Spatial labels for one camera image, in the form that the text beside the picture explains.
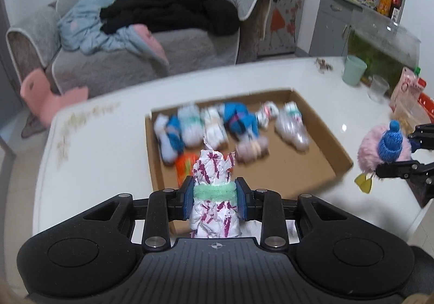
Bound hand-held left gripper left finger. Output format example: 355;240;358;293
82;177;197;253

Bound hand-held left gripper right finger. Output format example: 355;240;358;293
235;177;352;252

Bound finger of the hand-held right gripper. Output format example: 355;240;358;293
407;123;434;151
375;160;434;186

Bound orange plastic bundle green bow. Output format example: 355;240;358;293
175;151;200;187

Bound pink fluffy toy blue hat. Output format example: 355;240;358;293
354;120;416;194

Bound purple print bundle green band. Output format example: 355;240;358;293
189;138;243;239

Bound pastel striped sock bundle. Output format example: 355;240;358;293
235;138;270;164

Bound brown cardboard box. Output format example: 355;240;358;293
145;88;354;235

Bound white plastic bundle teal band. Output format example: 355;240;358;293
275;102;310;152

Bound white bundle pink band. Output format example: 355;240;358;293
256;102;280;130

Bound orange plastic basket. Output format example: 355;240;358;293
415;92;434;121

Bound pink snack bag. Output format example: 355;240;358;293
389;66;427;121

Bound clear glass cup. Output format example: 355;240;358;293
368;74;390;103

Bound blue and white sock bundle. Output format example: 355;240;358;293
154;114;185;165

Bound white fluffy bundle green band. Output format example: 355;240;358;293
178;105;206;148

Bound cream patterned cloth bundle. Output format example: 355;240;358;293
202;107;228;150

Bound glass fish tank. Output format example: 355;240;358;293
347;9;421;87

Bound light green cup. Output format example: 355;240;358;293
342;55;367;87

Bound small brown scraps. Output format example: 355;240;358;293
314;58;334;74

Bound grey cabinet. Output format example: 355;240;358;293
308;0;412;57

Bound grey sofa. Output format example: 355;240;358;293
6;0;273;97

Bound pink garment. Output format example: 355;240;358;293
130;24;170;69

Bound pink plastic stool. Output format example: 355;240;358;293
20;69;90;128

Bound black clothing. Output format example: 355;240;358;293
100;0;238;36

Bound light blue clothing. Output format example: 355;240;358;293
58;0;150;55

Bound flower printed wall poster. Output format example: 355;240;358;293
231;0;309;57

